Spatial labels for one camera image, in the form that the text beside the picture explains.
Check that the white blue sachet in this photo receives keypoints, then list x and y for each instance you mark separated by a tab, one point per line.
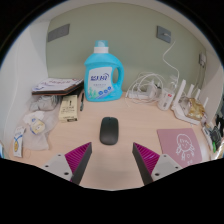
18	141

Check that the grey zipper pouch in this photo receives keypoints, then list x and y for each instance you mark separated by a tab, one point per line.
217	133

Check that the white desk hutch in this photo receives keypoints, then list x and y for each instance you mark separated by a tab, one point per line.
20	83

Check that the grey wall plate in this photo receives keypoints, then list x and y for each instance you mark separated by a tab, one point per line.
164	34
58	32

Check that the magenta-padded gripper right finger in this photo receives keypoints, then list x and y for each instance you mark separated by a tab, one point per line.
146	156

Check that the white router with antennas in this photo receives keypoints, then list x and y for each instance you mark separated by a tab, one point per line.
180	110

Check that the pink mouse pad with drawing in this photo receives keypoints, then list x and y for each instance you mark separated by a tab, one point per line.
173	141

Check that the yellow white snack packet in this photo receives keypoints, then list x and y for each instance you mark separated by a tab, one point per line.
37	126

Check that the white wall charger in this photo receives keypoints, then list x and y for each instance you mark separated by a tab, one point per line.
202	60

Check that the white remote control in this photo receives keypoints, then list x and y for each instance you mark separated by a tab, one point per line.
206	133

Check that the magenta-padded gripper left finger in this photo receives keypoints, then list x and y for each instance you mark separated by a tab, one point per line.
78	155

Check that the blue detergent bottle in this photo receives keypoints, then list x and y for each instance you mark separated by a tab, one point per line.
100	80

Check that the white power strip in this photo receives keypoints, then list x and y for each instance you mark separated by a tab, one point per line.
141	95

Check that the black pen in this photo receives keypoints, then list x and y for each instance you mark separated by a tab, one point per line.
82	101

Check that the black computer mouse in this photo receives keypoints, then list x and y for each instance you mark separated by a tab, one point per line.
109	130

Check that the green small pack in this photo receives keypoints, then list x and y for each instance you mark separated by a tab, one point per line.
214	147

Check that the pale yellow small box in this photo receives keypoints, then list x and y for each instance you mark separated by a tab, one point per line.
68	108

